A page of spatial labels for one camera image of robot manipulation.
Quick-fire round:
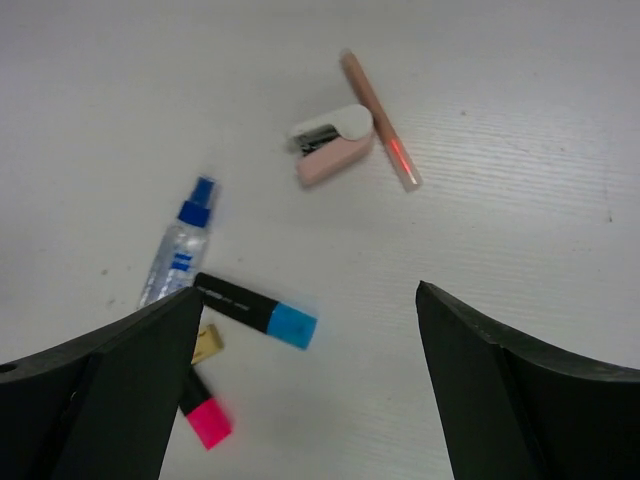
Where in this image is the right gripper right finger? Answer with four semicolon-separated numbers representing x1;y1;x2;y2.
416;282;639;479

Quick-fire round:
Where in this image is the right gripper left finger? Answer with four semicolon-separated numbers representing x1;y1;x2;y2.
1;287;203;479

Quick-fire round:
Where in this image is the clear bottle blue cap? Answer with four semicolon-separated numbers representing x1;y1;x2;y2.
138;176;218;309

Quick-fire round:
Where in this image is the black highlighter pink cap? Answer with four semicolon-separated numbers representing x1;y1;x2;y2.
179;366;233;451

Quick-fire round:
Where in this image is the black highlighter blue cap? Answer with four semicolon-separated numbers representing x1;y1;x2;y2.
193;272;317;350

